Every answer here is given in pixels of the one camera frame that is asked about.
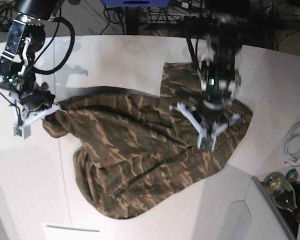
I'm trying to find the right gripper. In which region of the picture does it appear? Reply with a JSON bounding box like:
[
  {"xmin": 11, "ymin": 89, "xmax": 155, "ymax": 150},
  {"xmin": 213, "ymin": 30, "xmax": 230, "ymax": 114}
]
[{"xmin": 11, "ymin": 83, "xmax": 55, "ymax": 118}]

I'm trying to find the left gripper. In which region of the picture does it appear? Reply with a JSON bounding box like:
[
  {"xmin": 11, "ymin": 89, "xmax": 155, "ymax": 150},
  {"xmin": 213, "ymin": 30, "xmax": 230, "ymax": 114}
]
[{"xmin": 190, "ymin": 94, "xmax": 235, "ymax": 121}]

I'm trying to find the camouflage t-shirt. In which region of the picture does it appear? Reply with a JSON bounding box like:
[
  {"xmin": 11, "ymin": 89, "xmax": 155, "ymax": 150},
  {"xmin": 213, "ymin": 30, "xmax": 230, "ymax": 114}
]
[{"xmin": 42, "ymin": 63, "xmax": 253, "ymax": 219}]

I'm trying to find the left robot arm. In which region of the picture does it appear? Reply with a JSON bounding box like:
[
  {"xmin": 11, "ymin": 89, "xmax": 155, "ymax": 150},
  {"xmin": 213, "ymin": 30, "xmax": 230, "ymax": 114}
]
[{"xmin": 183, "ymin": 12, "xmax": 242, "ymax": 131}]

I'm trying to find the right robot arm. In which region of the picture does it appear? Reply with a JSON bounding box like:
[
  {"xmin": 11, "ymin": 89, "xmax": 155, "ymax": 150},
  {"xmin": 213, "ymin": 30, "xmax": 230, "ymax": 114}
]
[{"xmin": 0, "ymin": 0, "xmax": 75, "ymax": 119}]

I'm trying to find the black power strip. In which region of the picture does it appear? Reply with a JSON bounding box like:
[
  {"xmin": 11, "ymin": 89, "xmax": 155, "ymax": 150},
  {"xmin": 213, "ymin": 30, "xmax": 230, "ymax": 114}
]
[{"xmin": 182, "ymin": 14, "xmax": 207, "ymax": 24}]

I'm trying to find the clear plastic bottle red cap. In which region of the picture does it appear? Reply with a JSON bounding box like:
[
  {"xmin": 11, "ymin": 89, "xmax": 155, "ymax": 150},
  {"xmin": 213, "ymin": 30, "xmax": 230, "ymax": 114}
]
[{"xmin": 263, "ymin": 172, "xmax": 300, "ymax": 224}]

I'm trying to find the green tape roll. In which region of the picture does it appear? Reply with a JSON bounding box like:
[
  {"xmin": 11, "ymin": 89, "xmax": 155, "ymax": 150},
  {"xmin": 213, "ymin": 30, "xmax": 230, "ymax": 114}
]
[{"xmin": 285, "ymin": 168, "xmax": 299, "ymax": 183}]

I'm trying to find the blue bin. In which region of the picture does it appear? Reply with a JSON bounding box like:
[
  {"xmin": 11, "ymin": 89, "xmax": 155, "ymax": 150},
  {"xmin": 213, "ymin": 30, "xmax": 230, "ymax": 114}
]
[{"xmin": 101, "ymin": 0, "xmax": 170, "ymax": 8}]

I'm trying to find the black mesh tray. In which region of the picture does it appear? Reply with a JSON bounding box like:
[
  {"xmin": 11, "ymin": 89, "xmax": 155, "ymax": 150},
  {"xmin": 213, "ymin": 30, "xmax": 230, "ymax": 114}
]
[{"xmin": 278, "ymin": 182, "xmax": 300, "ymax": 238}]

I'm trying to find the white paper label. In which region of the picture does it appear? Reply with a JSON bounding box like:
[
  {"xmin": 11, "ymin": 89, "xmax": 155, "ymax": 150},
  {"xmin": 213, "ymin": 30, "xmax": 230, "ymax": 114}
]
[{"xmin": 42, "ymin": 222, "xmax": 105, "ymax": 240}]

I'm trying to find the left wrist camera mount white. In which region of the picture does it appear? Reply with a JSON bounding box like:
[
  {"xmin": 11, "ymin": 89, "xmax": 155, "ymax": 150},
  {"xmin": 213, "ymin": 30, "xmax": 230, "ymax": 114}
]
[{"xmin": 169, "ymin": 102, "xmax": 246, "ymax": 152}]

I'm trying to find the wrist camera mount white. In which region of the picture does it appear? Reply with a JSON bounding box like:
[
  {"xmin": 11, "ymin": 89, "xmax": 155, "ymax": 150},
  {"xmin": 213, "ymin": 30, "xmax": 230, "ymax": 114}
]
[
  {"xmin": 11, "ymin": 97, "xmax": 62, "ymax": 140},
  {"xmin": 169, "ymin": 102, "xmax": 246, "ymax": 152}
]

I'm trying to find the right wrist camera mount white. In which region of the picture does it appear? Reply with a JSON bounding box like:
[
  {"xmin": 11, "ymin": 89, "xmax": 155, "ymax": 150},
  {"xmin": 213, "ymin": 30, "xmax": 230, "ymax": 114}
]
[{"xmin": 11, "ymin": 97, "xmax": 62, "ymax": 140}]

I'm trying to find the coiled white cable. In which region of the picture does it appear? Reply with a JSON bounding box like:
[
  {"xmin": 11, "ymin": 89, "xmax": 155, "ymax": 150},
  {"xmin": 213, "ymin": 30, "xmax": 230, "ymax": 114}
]
[{"xmin": 282, "ymin": 117, "xmax": 300, "ymax": 168}]

